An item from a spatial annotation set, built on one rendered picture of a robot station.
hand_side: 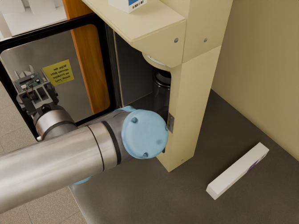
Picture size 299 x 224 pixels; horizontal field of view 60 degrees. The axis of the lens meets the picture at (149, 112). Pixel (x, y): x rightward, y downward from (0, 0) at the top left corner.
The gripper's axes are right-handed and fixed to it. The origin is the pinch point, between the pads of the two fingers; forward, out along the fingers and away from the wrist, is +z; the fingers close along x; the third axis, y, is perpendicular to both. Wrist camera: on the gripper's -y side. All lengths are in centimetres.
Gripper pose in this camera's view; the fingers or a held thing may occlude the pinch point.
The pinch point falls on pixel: (26, 77)
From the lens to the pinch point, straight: 76.4
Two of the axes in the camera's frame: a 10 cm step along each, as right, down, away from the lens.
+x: -8.2, 4.4, -3.7
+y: 0.0, -6.4, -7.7
